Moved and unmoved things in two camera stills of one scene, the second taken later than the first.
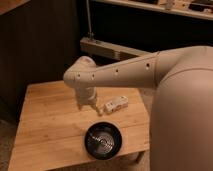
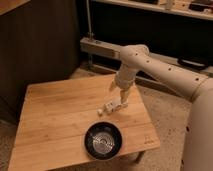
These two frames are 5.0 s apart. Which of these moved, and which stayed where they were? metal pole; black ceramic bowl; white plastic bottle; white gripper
Moved: white gripper
Stayed: metal pole; white plastic bottle; black ceramic bowl
